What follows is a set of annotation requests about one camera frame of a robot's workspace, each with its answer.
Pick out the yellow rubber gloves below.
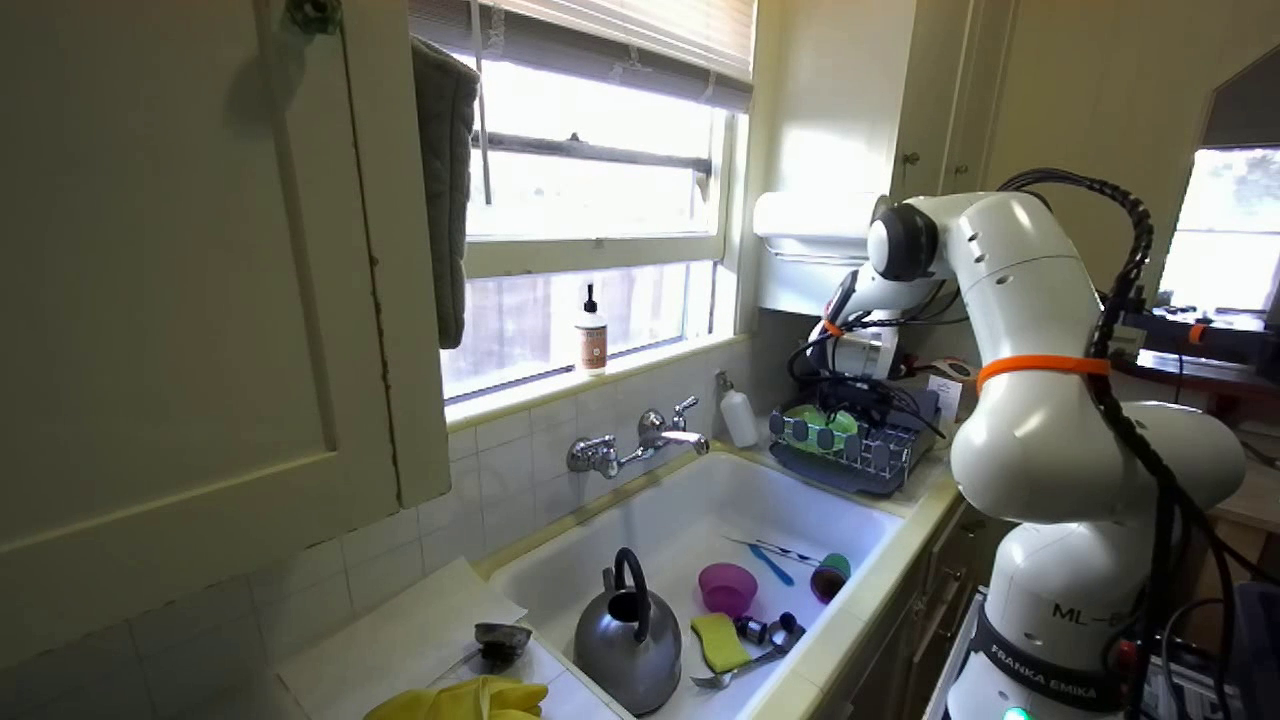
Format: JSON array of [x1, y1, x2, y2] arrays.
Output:
[[359, 672, 552, 720]]

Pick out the chrome wall faucet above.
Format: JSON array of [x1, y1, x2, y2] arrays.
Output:
[[562, 392, 715, 484]]

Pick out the yellow sponge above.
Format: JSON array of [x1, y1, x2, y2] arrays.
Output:
[[687, 607, 761, 675]]

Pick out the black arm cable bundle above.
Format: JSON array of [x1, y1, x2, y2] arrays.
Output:
[[996, 164, 1264, 720]]

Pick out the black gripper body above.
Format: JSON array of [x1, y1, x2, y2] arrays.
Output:
[[812, 362, 910, 428]]

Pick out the white soap dispenser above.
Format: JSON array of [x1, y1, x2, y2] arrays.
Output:
[[712, 366, 762, 454]]

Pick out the metal utensil in sink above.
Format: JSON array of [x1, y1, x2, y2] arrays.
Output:
[[691, 607, 812, 697]]

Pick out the black dish rack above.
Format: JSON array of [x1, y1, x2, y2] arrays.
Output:
[[769, 434, 938, 502]]

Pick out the small metal sink strainer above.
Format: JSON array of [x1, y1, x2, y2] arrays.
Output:
[[472, 615, 536, 675]]

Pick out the cream cabinet door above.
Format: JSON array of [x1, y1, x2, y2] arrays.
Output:
[[0, 0, 454, 672]]

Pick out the brown soap bottle black pump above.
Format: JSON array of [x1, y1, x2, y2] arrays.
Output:
[[576, 281, 613, 376]]

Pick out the white ceramic sink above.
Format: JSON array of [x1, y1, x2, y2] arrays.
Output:
[[483, 449, 910, 720]]

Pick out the green cup purple lid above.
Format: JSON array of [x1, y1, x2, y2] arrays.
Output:
[[809, 546, 856, 607]]

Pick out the wire dish rack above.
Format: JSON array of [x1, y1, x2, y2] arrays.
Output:
[[769, 397, 945, 501]]

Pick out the cream window blind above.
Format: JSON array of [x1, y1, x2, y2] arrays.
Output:
[[413, 0, 762, 111]]

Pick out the steel kettle black handle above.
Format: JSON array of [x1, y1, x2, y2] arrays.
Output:
[[573, 543, 687, 720]]

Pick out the orange strap on lower arm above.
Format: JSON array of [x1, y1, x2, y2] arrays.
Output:
[[973, 347, 1117, 392]]

